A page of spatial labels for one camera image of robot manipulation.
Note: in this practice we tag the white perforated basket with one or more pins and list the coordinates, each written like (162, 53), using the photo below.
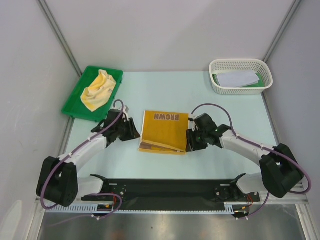
(229, 65)

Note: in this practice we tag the grey cable duct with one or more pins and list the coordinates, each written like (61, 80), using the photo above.
(104, 209)

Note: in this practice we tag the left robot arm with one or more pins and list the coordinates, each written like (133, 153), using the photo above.
(59, 182)

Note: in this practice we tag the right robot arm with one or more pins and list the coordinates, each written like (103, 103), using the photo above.
(279, 171)

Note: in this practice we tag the green plastic bin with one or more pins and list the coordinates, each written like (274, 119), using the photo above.
(76, 109)

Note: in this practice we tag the white towel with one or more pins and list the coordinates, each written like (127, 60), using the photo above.
(237, 79)

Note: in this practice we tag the pale yellow chick towel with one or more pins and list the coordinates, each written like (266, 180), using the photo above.
(99, 92)

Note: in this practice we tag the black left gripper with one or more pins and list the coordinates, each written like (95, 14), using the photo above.
(133, 133)

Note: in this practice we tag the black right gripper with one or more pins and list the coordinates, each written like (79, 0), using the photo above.
(194, 139)

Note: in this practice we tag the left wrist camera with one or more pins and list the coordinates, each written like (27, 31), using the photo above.
(126, 111)

